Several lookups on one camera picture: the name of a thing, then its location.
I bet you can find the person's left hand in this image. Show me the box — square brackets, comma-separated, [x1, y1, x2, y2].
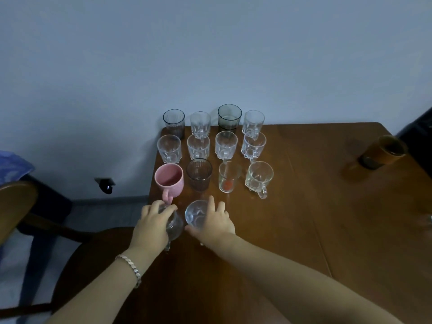
[130, 200, 178, 259]

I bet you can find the smoky grey ribbed tumbler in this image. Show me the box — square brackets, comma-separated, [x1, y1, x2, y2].
[186, 158, 213, 192]

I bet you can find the dark low cabinet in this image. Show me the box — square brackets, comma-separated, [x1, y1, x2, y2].
[17, 175, 73, 235]

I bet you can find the clear glass mug with foot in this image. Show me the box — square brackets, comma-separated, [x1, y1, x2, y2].
[159, 204, 185, 252]

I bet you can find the amber brown glass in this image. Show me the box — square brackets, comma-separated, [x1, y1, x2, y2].
[358, 134, 408, 170]

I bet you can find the clear glass with red print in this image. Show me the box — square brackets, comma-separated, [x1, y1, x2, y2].
[218, 161, 242, 194]

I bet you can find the tall clear faceted glass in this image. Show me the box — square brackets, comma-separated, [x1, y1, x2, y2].
[242, 110, 265, 135]

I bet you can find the person's left forearm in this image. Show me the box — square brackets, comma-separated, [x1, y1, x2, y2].
[44, 245, 163, 324]

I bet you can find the clear faceted glass mug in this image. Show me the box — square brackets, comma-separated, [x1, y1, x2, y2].
[187, 133, 211, 161]
[215, 131, 238, 161]
[190, 111, 211, 139]

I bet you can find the person's right hand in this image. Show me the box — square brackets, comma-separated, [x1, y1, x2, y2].
[185, 196, 236, 247]

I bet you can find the black wall plug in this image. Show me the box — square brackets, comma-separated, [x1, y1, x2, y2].
[94, 178, 116, 195]

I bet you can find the person's right forearm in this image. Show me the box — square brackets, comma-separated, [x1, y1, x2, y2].
[202, 233, 405, 324]

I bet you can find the blue patterned cloth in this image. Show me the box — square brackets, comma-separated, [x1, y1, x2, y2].
[0, 151, 35, 187]

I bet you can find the round clear glass mug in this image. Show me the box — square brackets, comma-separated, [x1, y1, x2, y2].
[245, 161, 274, 200]

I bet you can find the dark furniture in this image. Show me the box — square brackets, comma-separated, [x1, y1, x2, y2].
[396, 107, 432, 159]

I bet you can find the dark smoky smooth glass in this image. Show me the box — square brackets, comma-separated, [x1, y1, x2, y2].
[217, 104, 243, 133]

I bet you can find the clear round glass cup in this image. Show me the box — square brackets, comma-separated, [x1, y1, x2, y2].
[184, 200, 212, 247]

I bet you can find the wooden chair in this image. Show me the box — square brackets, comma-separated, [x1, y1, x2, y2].
[0, 180, 156, 324]

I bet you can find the silver chain bracelet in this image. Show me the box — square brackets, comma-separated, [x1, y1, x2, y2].
[115, 254, 142, 289]

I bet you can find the grey ribbed glass tumbler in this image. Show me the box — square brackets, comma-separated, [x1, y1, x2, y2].
[163, 109, 185, 139]

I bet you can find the pink ceramic mug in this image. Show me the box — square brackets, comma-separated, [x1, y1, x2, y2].
[155, 163, 185, 204]

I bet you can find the clear glass mug with handle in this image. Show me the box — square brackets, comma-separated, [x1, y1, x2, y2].
[241, 132, 267, 161]

